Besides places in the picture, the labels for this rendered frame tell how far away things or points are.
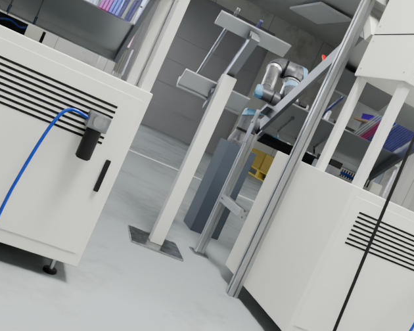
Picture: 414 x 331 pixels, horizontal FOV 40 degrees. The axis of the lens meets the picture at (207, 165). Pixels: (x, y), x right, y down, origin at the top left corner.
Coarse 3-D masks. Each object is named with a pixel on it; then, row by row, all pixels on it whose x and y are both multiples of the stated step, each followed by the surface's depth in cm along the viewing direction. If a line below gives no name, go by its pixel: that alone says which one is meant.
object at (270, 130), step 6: (270, 126) 282; (270, 132) 280; (276, 132) 282; (282, 132) 284; (282, 138) 282; (288, 138) 284; (294, 138) 287; (306, 150) 288; (312, 150) 289; (318, 150) 291; (342, 162) 296; (348, 168) 296; (354, 168) 299
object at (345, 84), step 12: (360, 48) 236; (348, 60) 242; (360, 60) 242; (348, 72) 243; (348, 84) 248; (360, 96) 253; (372, 96) 252; (384, 96) 252; (372, 108) 259; (384, 108) 263; (408, 108) 262; (396, 120) 269; (408, 120) 268
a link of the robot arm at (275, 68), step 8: (272, 64) 343; (280, 64) 345; (272, 72) 335; (280, 72) 344; (264, 80) 327; (272, 80) 328; (256, 88) 318; (264, 88) 318; (272, 88) 324; (256, 96) 319; (264, 96) 317; (272, 96) 317
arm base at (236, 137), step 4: (236, 128) 334; (240, 128) 331; (236, 132) 332; (240, 132) 330; (244, 132) 330; (232, 136) 332; (236, 136) 331; (240, 136) 330; (228, 140) 333; (232, 140) 330; (236, 140) 329; (240, 140) 329; (236, 144) 329; (240, 144) 329
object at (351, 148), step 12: (288, 108) 270; (300, 108) 269; (276, 120) 278; (288, 120) 277; (300, 120) 276; (324, 120) 274; (288, 132) 284; (324, 132) 281; (348, 132) 279; (312, 144) 290; (324, 144) 289; (348, 144) 287; (360, 144) 286; (336, 156) 296; (348, 156) 295; (360, 156) 294; (384, 156) 291; (372, 168) 300
